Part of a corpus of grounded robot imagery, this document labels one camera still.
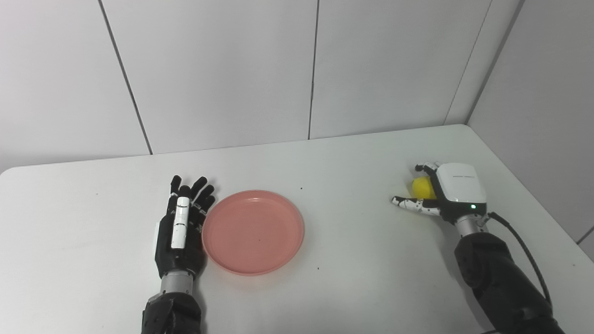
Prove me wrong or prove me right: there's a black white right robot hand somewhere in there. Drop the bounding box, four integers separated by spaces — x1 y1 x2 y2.
391 161 488 225

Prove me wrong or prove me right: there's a pink round plate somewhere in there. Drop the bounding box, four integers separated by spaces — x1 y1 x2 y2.
202 190 305 276

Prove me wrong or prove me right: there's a yellow lemon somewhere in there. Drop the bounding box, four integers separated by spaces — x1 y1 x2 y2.
412 177 437 200

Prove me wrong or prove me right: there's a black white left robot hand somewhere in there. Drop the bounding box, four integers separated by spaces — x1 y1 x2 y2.
153 175 216 279

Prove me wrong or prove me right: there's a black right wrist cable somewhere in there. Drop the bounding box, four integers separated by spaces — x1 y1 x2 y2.
487 212 553 308

